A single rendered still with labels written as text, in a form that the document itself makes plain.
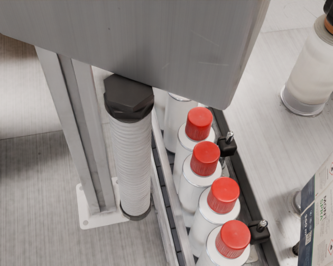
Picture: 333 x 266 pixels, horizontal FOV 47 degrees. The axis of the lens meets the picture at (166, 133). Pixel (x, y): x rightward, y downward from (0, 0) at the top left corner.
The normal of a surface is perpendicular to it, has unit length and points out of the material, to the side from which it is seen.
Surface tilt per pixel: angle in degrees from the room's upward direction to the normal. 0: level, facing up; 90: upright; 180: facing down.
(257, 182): 0
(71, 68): 90
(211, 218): 45
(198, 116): 3
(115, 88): 0
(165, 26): 90
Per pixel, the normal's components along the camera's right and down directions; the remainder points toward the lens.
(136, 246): 0.04, -0.55
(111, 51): -0.38, 0.77
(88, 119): 0.22, 0.83
